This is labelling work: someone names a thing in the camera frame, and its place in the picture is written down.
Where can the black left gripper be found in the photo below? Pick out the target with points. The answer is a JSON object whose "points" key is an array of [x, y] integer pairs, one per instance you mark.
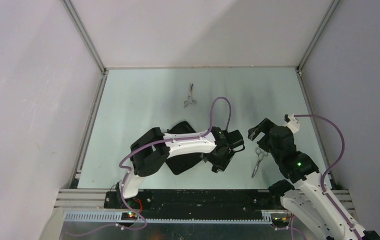
{"points": [[221, 163]]}

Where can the silver thinning scissors far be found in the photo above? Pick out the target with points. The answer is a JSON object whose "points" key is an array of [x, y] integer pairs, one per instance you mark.
{"points": [[190, 100]]}

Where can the aluminium front frame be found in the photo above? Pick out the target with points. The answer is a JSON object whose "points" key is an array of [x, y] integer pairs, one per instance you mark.
{"points": [[104, 206]]}

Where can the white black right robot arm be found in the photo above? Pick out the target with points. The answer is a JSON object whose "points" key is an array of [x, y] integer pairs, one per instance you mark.
{"points": [[303, 192]]}

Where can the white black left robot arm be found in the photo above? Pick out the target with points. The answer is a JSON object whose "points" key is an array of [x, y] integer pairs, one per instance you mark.
{"points": [[183, 150]]}

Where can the black zippered tool case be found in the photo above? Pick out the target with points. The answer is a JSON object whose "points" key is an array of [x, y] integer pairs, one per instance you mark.
{"points": [[181, 163]]}

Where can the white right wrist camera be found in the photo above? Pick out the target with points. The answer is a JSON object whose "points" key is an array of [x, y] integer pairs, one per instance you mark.
{"points": [[292, 123]]}

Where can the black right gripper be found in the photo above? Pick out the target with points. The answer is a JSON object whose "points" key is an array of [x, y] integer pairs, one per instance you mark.
{"points": [[262, 127]]}

